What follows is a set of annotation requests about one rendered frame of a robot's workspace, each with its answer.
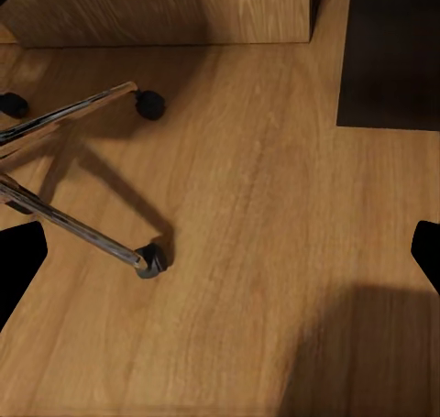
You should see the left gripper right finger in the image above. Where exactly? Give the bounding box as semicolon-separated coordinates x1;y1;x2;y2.
411;221;440;294

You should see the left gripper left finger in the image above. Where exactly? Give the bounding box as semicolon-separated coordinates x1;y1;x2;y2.
0;220;48;331

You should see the swivel chair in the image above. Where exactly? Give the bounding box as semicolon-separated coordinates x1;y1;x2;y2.
0;0;167;279

